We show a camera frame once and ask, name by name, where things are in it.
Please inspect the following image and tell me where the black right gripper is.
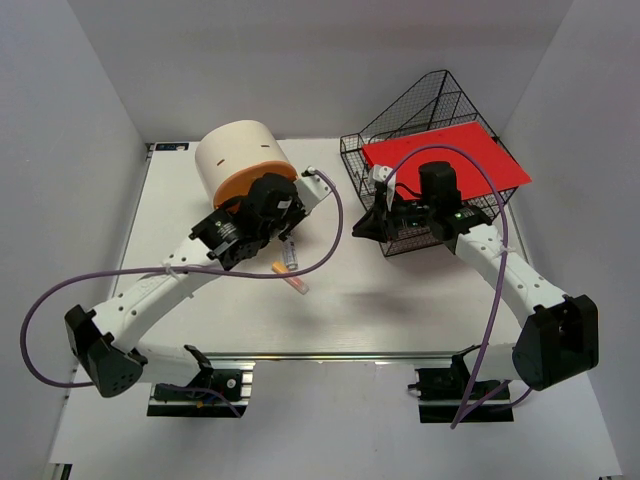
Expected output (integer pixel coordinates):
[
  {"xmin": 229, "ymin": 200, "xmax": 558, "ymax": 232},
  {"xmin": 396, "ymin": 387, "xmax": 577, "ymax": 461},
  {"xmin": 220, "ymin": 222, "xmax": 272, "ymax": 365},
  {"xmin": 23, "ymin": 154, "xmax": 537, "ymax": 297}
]
[{"xmin": 352, "ymin": 190, "xmax": 436, "ymax": 244}]

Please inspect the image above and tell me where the clear blue-capped spray bottle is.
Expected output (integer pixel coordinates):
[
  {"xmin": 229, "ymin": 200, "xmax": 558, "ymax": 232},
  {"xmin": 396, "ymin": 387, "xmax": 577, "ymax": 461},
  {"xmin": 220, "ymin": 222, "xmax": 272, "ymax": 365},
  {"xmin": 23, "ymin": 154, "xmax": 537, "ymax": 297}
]
[{"xmin": 282, "ymin": 240, "xmax": 298, "ymax": 271}]

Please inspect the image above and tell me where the orange highlighter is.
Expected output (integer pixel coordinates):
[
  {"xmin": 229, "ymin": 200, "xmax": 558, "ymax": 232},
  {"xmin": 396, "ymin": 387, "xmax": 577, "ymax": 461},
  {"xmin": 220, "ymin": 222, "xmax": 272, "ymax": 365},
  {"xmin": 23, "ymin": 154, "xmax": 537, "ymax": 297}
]
[{"xmin": 271, "ymin": 262, "xmax": 309, "ymax": 295}]

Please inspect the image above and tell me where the round cream drawer organizer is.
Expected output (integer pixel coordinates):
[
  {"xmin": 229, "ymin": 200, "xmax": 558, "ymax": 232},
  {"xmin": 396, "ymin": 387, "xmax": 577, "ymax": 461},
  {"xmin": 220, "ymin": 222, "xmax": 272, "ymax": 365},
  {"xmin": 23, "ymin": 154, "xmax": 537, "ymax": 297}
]
[{"xmin": 195, "ymin": 120, "xmax": 298, "ymax": 209}]

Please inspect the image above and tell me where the red folder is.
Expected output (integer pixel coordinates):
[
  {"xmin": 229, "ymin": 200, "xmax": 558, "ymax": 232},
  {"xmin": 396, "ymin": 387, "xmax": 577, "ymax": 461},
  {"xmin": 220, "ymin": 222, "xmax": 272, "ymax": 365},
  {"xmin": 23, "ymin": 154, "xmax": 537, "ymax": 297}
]
[{"xmin": 363, "ymin": 122, "xmax": 531, "ymax": 200}]

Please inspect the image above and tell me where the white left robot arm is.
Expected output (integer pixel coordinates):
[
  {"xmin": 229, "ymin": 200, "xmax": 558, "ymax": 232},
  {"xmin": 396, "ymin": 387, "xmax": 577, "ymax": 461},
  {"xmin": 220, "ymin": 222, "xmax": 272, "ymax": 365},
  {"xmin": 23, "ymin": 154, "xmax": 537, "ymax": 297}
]
[{"xmin": 65, "ymin": 173, "xmax": 320, "ymax": 399}]

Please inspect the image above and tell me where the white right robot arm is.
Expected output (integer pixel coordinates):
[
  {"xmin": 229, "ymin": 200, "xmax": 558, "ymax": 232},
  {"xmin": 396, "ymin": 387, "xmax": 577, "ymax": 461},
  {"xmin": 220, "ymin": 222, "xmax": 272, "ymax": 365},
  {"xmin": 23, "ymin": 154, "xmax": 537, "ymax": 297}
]
[{"xmin": 352, "ymin": 162, "xmax": 599, "ymax": 399}]

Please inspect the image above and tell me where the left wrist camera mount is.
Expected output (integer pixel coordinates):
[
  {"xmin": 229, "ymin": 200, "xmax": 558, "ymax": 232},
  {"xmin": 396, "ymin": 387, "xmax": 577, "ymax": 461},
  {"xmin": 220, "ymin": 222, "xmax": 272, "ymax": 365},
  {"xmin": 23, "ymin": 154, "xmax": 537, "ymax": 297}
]
[{"xmin": 294, "ymin": 167, "xmax": 332, "ymax": 213}]

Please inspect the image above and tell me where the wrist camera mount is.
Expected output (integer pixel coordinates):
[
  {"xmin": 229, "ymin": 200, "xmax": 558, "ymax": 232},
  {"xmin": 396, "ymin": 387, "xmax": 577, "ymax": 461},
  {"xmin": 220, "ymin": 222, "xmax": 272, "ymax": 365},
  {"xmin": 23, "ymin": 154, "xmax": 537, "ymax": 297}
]
[
  {"xmin": 369, "ymin": 164, "xmax": 396, "ymax": 211},
  {"xmin": 294, "ymin": 167, "xmax": 332, "ymax": 213}
]

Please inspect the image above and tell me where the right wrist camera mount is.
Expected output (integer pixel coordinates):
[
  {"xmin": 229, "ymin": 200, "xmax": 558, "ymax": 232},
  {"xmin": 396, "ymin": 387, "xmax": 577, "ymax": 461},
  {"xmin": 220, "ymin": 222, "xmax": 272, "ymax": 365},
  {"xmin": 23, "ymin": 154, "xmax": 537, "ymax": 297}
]
[{"xmin": 369, "ymin": 164, "xmax": 396, "ymax": 211}]

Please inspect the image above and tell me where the black wire mesh rack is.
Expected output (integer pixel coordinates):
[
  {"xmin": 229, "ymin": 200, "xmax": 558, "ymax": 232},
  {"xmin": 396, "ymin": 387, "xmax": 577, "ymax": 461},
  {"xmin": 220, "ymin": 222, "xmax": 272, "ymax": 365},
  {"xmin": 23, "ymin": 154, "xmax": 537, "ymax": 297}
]
[{"xmin": 340, "ymin": 70, "xmax": 518, "ymax": 257}]

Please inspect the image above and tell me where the aluminium table edge rail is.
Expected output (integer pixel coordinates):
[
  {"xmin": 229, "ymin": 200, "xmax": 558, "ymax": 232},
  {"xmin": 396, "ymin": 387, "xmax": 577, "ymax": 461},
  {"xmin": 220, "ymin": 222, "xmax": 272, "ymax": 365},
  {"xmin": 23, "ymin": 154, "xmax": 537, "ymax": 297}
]
[{"xmin": 204, "ymin": 351, "xmax": 456, "ymax": 363}]

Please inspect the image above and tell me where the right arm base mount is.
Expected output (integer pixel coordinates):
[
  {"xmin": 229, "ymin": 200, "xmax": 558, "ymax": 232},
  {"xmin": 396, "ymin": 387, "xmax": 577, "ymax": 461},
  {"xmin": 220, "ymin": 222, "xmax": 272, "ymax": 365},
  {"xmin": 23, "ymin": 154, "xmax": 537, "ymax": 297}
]
[{"xmin": 407, "ymin": 368, "xmax": 514, "ymax": 424}]

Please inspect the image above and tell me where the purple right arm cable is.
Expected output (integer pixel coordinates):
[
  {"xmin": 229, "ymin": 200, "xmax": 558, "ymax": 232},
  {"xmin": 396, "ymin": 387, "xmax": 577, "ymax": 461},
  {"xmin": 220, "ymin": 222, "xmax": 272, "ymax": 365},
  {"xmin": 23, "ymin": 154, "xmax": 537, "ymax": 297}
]
[{"xmin": 387, "ymin": 144, "xmax": 534, "ymax": 430}]

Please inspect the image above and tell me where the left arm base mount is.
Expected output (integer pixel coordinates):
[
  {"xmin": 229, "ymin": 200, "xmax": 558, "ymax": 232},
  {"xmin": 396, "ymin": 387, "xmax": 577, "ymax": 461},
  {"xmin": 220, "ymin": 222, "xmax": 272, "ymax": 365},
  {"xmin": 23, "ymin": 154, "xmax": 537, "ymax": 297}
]
[{"xmin": 146, "ymin": 367, "xmax": 253, "ymax": 419}]

